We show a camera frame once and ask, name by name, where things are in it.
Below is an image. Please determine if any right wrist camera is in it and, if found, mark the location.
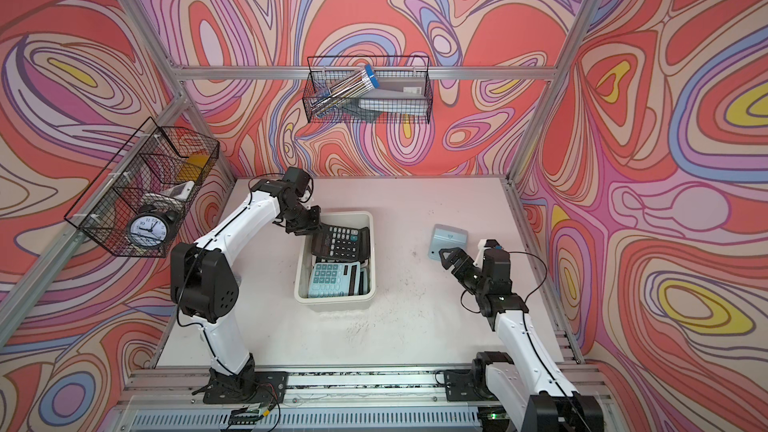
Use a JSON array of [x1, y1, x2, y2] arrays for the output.
[[474, 239, 500, 268]]

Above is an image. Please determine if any black alarm clock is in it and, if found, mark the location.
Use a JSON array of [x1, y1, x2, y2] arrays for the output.
[[126, 204, 179, 249]]

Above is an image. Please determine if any black calculator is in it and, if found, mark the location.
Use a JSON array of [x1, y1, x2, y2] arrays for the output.
[[311, 224, 371, 263]]

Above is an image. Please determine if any black wire basket left wall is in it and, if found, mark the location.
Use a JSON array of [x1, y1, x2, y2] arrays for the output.
[[64, 118, 220, 258]]

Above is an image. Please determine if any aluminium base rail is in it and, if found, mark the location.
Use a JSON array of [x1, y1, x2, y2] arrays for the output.
[[110, 364, 508, 431]]

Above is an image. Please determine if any black wire basket back wall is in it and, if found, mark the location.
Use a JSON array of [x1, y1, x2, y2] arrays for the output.
[[302, 54, 433, 124]]

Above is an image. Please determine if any grey white box in basket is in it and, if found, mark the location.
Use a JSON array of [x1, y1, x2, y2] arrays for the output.
[[358, 81, 429, 115]]

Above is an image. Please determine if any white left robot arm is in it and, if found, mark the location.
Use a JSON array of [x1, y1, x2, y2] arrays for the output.
[[170, 167, 321, 403]]

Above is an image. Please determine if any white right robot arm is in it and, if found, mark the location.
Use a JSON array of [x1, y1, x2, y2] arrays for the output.
[[438, 239, 605, 431]]

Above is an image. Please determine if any white plastic storage box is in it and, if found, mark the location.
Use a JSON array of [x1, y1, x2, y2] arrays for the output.
[[294, 210, 376, 312]]

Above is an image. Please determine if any green circuit board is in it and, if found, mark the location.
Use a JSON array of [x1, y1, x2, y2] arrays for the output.
[[227, 407, 271, 428]]

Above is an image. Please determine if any black wire basket wall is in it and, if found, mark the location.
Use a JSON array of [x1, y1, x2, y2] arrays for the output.
[[64, 118, 220, 258], [302, 54, 433, 124]]

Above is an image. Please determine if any white device in basket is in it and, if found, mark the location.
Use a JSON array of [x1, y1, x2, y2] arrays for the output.
[[160, 181, 195, 201]]

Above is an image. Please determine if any clear tube of pencils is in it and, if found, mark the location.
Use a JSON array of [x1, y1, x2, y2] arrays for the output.
[[309, 64, 379, 118]]

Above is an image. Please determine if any small light blue calculator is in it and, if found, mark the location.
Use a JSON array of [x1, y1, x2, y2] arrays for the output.
[[428, 224, 469, 261]]

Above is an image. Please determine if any yellow item in basket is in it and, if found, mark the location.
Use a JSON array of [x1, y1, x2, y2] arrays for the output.
[[178, 154, 211, 184]]

